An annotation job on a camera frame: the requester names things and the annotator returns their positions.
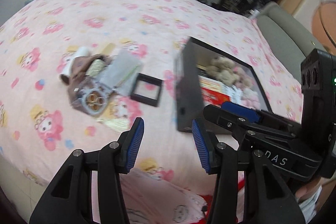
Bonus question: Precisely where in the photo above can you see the grey pack with rings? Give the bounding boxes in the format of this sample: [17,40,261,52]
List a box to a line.
[71,78,114,117]

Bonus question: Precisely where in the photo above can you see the person right hand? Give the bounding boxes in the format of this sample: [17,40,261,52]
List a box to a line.
[295,176,322,201]

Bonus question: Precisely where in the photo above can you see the pink white plush toy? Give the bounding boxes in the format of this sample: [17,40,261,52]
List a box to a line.
[233,67,260,109]

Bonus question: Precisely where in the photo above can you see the orange label spiral notebook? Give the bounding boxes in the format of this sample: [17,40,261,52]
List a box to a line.
[199,76,224,94]

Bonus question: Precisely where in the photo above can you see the black shoe box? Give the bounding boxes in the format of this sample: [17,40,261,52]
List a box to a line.
[175,38,271,132]

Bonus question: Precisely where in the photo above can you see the beige plush dog toy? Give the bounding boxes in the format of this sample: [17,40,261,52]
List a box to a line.
[206,56,239,86]

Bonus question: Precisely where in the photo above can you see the green cotton swab sticks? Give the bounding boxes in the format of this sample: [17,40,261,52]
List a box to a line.
[113,65,141,90]

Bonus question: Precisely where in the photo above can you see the clear zip bag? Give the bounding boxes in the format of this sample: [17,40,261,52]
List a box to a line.
[98,50,143,97]

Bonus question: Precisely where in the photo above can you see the brown fabric pouch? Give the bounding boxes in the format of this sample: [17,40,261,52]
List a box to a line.
[67,54,112,104]

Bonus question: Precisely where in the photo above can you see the grey upholstered headboard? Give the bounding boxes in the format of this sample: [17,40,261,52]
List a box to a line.
[256,2,325,81]

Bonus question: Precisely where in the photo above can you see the hand cream tube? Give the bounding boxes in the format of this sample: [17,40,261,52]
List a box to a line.
[85,59,105,77]

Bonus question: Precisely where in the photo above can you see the white paper roll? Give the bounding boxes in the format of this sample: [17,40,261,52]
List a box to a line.
[59,47,91,85]

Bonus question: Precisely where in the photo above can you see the pink cartoon print blanket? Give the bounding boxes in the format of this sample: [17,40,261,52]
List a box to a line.
[0,0,313,224]

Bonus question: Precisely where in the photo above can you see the small gold card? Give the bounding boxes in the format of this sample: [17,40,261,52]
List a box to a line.
[100,43,116,56]

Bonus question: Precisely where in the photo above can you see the black square frame case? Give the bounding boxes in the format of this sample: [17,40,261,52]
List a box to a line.
[130,73,163,107]

